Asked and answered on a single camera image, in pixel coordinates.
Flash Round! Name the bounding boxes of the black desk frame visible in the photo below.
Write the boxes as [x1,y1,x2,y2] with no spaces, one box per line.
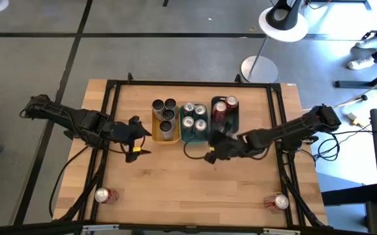
[320,184,377,235]

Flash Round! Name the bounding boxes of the white round pedestal table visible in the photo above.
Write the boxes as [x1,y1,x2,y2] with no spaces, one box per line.
[240,6,309,84]

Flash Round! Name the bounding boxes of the black curved stand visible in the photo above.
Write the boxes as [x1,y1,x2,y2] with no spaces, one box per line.
[265,0,303,32]

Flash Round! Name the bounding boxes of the yellow plastic bin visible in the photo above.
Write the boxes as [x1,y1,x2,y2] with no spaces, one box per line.
[151,103,182,146]

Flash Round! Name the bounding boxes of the grey cable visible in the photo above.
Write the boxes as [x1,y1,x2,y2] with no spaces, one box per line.
[304,83,377,120]

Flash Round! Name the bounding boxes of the red soda can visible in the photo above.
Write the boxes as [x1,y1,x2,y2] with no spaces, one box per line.
[263,193,290,213]
[94,187,119,206]
[224,95,239,114]
[211,101,228,124]

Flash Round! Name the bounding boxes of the dark grey plastic bin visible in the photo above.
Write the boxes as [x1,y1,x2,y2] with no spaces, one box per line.
[210,95,241,136]

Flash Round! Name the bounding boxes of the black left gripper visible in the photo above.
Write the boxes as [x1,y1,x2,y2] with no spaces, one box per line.
[105,116,153,163]

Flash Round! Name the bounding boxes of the black metal rail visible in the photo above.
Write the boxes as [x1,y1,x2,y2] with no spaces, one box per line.
[0,221,377,235]

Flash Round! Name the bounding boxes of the person's white shoe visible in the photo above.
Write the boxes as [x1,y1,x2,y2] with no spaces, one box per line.
[354,36,377,50]
[347,55,375,71]

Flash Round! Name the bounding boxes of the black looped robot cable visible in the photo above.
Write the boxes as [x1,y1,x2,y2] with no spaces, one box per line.
[305,130,340,163]

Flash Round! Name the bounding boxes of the white power adapter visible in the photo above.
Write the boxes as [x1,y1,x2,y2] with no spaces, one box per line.
[344,112,365,128]

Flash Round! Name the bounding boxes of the silver metal bracket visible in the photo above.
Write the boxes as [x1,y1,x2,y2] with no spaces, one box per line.
[262,227,302,235]
[82,224,120,233]

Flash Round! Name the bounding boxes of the black metal table frame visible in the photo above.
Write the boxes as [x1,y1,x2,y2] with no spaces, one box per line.
[57,73,328,229]

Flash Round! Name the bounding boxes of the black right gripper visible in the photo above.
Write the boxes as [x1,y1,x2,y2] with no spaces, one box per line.
[204,129,248,164]

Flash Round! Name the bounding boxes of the teal plastic bin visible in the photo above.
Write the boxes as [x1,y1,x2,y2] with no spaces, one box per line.
[179,103,211,144]

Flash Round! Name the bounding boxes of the black desk leg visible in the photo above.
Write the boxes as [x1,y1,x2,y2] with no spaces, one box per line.
[334,63,377,89]

